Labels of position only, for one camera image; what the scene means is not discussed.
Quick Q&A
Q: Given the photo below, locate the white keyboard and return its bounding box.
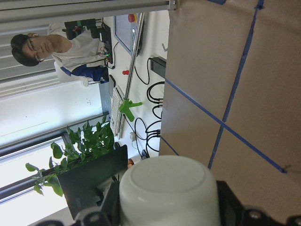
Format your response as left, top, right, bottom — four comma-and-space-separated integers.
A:
110, 85, 124, 139

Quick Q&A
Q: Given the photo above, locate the white ikea cup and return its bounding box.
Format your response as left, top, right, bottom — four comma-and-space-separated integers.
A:
119, 155, 221, 226

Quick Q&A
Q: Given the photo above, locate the seated person in white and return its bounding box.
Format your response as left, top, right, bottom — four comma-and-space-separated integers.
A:
11, 24, 109, 83

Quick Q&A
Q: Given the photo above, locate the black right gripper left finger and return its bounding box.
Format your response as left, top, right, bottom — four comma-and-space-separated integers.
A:
100, 182, 120, 226

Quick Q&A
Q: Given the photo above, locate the green potted plant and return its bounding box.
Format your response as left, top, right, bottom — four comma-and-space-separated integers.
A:
25, 116, 114, 197

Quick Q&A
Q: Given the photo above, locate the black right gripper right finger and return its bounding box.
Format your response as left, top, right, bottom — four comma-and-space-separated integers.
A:
216, 181, 245, 226

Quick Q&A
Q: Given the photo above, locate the black power adapter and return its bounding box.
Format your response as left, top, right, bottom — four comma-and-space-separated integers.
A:
150, 56, 166, 78

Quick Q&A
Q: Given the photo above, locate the aluminium frame post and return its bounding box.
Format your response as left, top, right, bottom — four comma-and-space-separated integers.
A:
0, 0, 177, 24

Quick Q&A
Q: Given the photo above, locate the black monitor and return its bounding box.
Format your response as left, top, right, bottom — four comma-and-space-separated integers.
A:
58, 145, 128, 219

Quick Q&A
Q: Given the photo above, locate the green handled reacher grabber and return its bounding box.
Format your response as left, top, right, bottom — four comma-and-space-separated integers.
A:
119, 12, 145, 122

